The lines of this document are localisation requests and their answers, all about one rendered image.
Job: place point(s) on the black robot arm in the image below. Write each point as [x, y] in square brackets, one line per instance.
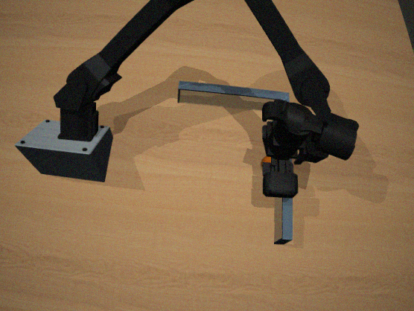
[324, 133]

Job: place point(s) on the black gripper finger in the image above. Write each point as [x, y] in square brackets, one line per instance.
[264, 130]
[265, 167]

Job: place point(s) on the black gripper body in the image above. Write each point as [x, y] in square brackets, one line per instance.
[281, 181]

